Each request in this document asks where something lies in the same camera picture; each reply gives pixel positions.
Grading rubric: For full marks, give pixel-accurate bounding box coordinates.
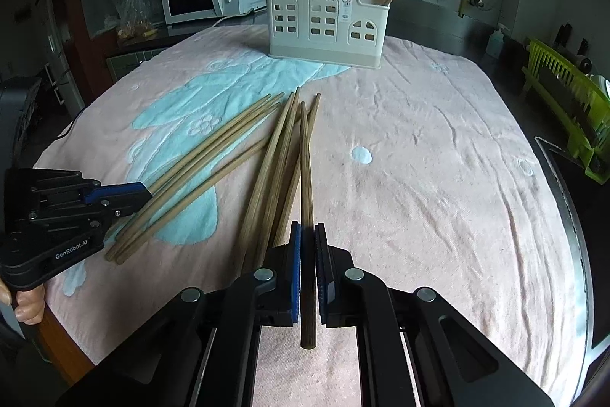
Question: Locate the white microwave power cable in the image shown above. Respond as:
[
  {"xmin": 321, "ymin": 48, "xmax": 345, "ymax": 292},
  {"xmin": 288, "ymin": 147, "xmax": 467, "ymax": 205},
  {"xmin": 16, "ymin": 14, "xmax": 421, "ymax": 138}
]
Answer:
[{"xmin": 209, "ymin": 8, "xmax": 268, "ymax": 29}]

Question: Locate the green lower cabinet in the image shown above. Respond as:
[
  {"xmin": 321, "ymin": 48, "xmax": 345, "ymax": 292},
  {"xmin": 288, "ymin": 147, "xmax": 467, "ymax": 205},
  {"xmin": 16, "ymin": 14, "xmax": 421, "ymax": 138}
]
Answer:
[{"xmin": 106, "ymin": 48, "xmax": 162, "ymax": 82}]

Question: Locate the cream plastic utensil holder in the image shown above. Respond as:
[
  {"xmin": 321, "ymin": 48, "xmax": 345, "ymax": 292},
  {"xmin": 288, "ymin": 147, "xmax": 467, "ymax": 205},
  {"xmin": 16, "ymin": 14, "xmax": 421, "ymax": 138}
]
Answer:
[{"xmin": 267, "ymin": 0, "xmax": 390, "ymax": 68}]

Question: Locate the teal soap bottle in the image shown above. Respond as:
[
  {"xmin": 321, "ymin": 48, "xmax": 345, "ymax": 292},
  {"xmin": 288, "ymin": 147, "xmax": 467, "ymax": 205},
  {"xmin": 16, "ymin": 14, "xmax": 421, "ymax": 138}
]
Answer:
[{"xmin": 486, "ymin": 24, "xmax": 506, "ymax": 59}]

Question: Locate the clear plastic bag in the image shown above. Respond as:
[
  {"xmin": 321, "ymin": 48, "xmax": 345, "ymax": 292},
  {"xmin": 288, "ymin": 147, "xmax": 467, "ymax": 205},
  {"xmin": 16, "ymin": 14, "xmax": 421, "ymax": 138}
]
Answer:
[{"xmin": 115, "ymin": 0, "xmax": 165, "ymax": 41}]

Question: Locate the lime green dish rack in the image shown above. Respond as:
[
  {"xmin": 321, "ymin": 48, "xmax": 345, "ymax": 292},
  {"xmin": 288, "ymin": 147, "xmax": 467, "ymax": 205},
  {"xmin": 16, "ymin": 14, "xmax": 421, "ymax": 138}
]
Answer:
[{"xmin": 522, "ymin": 38, "xmax": 609, "ymax": 185}]

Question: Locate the pink and teal towel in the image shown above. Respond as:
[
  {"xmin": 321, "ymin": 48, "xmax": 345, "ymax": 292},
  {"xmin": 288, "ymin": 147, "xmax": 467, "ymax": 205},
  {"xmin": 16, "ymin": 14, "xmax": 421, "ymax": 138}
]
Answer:
[{"xmin": 33, "ymin": 24, "xmax": 588, "ymax": 407}]

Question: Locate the person's left hand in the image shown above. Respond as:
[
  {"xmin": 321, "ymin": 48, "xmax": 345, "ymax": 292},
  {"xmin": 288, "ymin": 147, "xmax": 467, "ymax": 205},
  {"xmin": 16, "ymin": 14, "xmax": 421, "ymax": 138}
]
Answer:
[{"xmin": 0, "ymin": 281, "xmax": 45, "ymax": 325}]

